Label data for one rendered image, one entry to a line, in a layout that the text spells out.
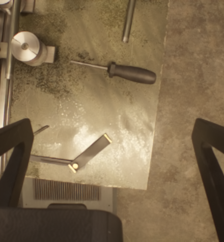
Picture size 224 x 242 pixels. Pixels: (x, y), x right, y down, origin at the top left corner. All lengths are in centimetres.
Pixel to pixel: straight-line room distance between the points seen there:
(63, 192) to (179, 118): 82
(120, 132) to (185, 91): 100
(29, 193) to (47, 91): 84
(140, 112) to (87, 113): 11
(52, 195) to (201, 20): 136
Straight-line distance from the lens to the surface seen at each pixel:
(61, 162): 47
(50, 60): 42
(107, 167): 46
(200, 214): 163
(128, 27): 46
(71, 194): 118
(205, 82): 147
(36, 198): 123
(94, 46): 46
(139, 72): 43
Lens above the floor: 132
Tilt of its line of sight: 86 degrees down
